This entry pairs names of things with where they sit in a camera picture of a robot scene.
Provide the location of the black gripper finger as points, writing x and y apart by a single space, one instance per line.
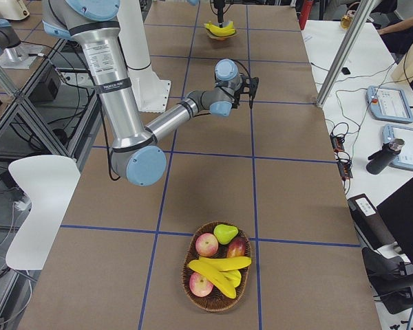
251 100
220 15

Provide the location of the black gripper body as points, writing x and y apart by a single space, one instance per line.
250 93
220 14

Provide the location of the yellow banana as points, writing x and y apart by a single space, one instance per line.
228 264
208 25
214 276
227 29
233 276

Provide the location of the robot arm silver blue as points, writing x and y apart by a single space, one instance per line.
112 37

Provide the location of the grey square plate orange rim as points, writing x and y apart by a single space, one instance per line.
220 38

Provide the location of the brown wicker fruit basket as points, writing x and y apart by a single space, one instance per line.
216 301

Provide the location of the brown paper table cover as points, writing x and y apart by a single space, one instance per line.
269 169

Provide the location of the blue teach pendant far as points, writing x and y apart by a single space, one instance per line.
389 104

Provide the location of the blue teach pendant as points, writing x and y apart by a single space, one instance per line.
389 104
404 160

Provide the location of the green pear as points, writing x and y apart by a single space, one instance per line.
225 233

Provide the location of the dark red apple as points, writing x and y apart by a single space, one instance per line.
237 247

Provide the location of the pink apple upper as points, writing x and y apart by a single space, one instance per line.
206 245

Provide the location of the pink apple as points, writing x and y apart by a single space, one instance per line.
206 245
199 285

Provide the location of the blue teach pendant near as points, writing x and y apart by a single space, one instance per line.
404 160

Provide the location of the black monitor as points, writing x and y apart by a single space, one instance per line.
396 212

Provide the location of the pink apple lower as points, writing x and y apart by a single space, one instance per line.
199 285

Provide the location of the white chair back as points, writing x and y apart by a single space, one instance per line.
49 181

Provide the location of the grey metal frame post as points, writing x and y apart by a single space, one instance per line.
352 33

